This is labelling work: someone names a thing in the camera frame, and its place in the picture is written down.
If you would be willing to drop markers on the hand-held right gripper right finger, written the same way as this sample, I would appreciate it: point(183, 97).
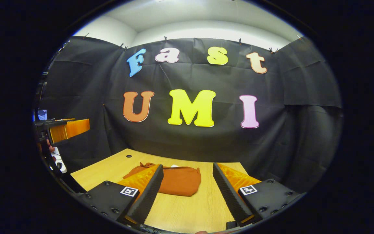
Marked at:
point(230, 196)

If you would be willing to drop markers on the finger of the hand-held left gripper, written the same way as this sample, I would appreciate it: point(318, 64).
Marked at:
point(73, 128)

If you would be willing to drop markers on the white desk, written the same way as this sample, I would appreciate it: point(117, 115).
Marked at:
point(60, 156)

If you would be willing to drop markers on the black computer mouse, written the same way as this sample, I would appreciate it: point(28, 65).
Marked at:
point(59, 165)

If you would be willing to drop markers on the orange shirt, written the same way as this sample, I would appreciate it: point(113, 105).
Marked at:
point(180, 182)

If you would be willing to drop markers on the computer monitor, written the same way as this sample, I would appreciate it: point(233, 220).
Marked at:
point(42, 115)

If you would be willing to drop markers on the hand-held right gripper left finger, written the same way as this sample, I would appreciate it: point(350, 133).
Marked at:
point(146, 198)

